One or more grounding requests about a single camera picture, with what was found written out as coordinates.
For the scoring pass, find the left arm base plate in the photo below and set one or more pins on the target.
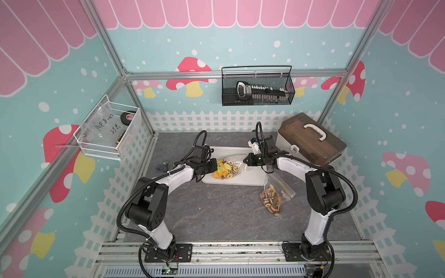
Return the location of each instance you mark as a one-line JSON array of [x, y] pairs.
[[175, 253]]

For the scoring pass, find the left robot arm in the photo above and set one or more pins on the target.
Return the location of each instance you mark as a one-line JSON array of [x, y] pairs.
[[144, 212]]

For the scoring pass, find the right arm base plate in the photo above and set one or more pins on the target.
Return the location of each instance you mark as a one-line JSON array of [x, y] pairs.
[[295, 252]]

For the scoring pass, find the clear wall bin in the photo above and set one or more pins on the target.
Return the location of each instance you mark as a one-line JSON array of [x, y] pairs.
[[102, 134]]

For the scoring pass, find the clear ziploc bag of cookies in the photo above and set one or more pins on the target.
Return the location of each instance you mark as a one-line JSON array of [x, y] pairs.
[[275, 193]]

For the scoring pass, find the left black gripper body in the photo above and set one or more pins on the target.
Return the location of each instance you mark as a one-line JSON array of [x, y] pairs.
[[208, 166]]

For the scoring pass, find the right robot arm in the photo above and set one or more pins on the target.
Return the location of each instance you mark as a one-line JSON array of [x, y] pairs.
[[329, 193]]

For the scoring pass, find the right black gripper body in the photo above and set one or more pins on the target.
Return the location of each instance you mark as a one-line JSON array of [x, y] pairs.
[[258, 160]]

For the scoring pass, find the ziploc bag with yellow chick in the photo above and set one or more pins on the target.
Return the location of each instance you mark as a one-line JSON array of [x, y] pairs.
[[230, 167]]

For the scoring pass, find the white plastic tray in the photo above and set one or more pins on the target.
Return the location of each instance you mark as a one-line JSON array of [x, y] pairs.
[[254, 176]]

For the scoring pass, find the socket wrench set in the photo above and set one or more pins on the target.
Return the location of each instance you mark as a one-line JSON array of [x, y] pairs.
[[263, 94]]

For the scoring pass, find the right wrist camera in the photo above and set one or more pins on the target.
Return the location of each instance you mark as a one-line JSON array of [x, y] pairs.
[[254, 145]]

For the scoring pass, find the black wire mesh basket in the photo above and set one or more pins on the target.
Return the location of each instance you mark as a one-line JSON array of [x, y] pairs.
[[270, 76]]

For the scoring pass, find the white box with brown lid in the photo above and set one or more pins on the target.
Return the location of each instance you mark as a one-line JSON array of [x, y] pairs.
[[303, 137]]

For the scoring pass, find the black tape roll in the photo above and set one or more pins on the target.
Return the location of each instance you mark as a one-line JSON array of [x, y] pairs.
[[127, 117]]

